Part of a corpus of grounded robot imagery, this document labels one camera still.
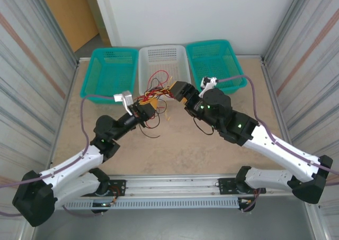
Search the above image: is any white plastic basket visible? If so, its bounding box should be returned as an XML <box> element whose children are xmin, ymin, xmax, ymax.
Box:
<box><xmin>138</xmin><ymin>45</ymin><xmax>193</xmax><ymax>103</ymax></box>

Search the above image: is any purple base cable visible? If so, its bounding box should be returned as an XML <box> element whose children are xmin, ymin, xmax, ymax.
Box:
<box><xmin>242</xmin><ymin>188</ymin><xmax>263</xmax><ymax>214</ymax></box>
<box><xmin>0</xmin><ymin>205</ymin><xmax>103</xmax><ymax>218</ymax></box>

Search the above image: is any brown wooden door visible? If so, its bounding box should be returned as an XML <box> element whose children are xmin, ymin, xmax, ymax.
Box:
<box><xmin>37</xmin><ymin>0</ymin><xmax>100</xmax><ymax>52</ymax></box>

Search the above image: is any teal plastic basket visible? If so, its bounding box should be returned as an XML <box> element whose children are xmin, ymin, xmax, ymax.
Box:
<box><xmin>80</xmin><ymin>47</ymin><xmax>140</xmax><ymax>105</ymax></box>
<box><xmin>185</xmin><ymin>39</ymin><xmax>248</xmax><ymax>95</ymax></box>

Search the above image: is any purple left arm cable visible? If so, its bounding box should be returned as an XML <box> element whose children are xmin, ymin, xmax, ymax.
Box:
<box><xmin>0</xmin><ymin>94</ymin><xmax>117</xmax><ymax>190</ymax></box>

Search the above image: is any red wire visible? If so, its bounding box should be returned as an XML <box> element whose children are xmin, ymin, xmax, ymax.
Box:
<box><xmin>144</xmin><ymin>112</ymin><xmax>162</xmax><ymax>129</ymax></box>
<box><xmin>148</xmin><ymin>69</ymin><xmax>173</xmax><ymax>92</ymax></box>
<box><xmin>137</xmin><ymin>90</ymin><xmax>170</xmax><ymax>103</ymax></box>

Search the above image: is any grey slotted cable duct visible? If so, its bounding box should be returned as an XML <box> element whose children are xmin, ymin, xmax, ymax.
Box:
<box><xmin>63</xmin><ymin>197</ymin><xmax>240</xmax><ymax>211</ymax></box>

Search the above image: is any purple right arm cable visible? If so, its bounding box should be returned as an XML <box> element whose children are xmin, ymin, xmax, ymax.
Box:
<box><xmin>216</xmin><ymin>75</ymin><xmax>339</xmax><ymax>176</ymax></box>

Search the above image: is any white door frame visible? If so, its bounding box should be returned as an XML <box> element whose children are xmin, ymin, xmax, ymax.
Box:
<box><xmin>91</xmin><ymin>0</ymin><xmax>122</xmax><ymax>49</ymax></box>

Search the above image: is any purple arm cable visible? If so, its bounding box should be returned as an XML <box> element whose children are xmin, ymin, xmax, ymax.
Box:
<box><xmin>0</xmin><ymin>94</ymin><xmax>117</xmax><ymax>190</ymax></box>
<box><xmin>216</xmin><ymin>75</ymin><xmax>339</xmax><ymax>176</ymax></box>

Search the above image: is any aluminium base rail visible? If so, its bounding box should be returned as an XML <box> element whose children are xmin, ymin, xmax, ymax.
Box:
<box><xmin>79</xmin><ymin>174</ymin><xmax>265</xmax><ymax>198</ymax></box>

